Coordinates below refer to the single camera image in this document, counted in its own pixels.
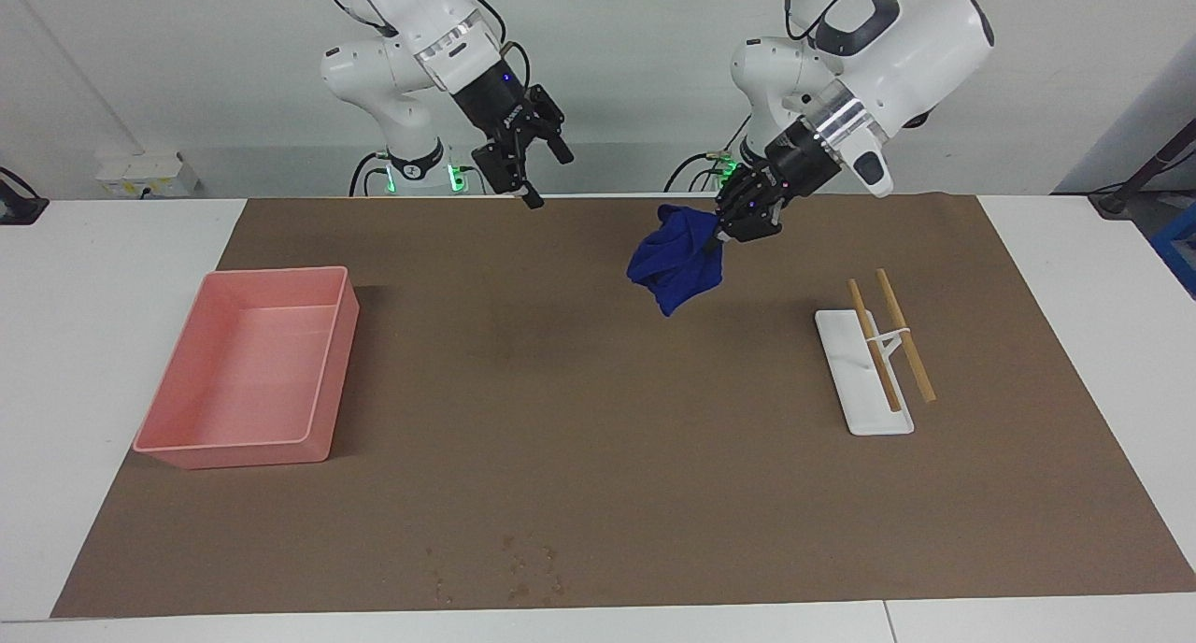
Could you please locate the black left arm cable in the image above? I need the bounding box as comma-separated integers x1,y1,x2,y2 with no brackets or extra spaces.
781,0,819,44

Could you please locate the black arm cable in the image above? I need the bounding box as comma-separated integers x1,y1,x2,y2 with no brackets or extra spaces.
308,0,534,93
781,0,819,44

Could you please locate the brown paper table mat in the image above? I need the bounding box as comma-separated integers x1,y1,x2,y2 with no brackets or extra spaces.
51,193,1196,619

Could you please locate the black left base cable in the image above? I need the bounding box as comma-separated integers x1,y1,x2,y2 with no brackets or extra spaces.
665,110,753,193

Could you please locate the dark blue towel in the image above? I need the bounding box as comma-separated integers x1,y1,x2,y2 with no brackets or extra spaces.
626,204,728,318

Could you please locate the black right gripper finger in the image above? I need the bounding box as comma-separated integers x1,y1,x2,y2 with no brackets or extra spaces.
472,146,545,209
531,84,576,165

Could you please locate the white power strip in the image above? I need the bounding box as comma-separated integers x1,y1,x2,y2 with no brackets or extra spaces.
95,152,199,198

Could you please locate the wooden rack rod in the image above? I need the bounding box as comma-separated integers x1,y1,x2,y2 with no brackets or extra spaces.
847,279,903,413
876,268,937,405

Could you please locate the pink plastic bin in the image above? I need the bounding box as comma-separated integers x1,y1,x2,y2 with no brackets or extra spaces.
133,266,361,470

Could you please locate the white towel rack base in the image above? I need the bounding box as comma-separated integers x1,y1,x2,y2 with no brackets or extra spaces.
815,308,915,436

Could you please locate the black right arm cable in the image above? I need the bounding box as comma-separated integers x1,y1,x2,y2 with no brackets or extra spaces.
308,0,534,93

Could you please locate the black right base cable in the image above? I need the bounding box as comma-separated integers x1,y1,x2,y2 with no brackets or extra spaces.
350,152,389,195

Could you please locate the black base cable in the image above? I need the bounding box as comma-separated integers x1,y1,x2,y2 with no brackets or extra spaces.
665,110,753,193
350,152,389,195

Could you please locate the blue crate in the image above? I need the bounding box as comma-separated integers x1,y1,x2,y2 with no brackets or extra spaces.
1149,202,1196,300

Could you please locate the black stand leg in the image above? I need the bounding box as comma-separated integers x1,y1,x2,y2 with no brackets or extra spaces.
1091,120,1196,219

